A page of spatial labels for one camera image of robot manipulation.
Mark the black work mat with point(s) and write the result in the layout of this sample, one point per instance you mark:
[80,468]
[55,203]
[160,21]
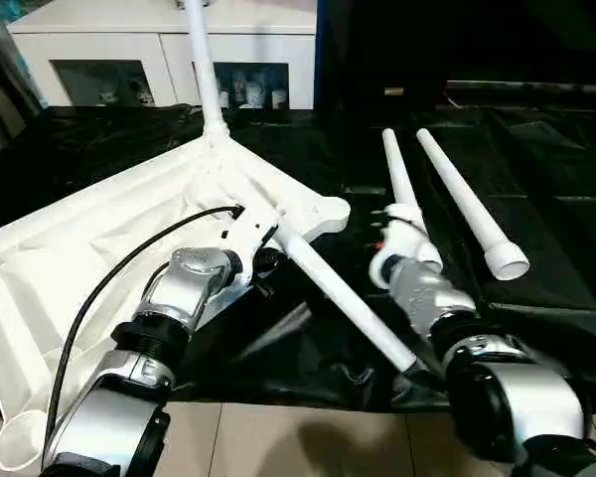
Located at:
[318,328]

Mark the small yellow tag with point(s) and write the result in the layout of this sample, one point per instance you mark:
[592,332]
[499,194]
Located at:
[393,91]

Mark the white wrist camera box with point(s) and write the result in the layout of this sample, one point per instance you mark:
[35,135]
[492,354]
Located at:
[397,238]
[248,234]

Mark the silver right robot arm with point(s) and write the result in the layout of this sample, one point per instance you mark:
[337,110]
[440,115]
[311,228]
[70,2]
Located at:
[477,348]

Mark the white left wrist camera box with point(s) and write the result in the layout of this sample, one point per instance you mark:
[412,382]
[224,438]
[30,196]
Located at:
[248,234]

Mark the white plastic table top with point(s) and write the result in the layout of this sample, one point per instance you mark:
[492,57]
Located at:
[99,238]

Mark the white plastic table leg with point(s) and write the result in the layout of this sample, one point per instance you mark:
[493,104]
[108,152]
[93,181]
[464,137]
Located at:
[467,199]
[402,189]
[207,65]
[343,293]

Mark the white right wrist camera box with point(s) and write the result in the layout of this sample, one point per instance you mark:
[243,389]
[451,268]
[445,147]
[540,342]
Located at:
[397,238]

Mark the white sideboard with glass doors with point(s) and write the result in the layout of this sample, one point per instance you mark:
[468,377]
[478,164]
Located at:
[159,45]

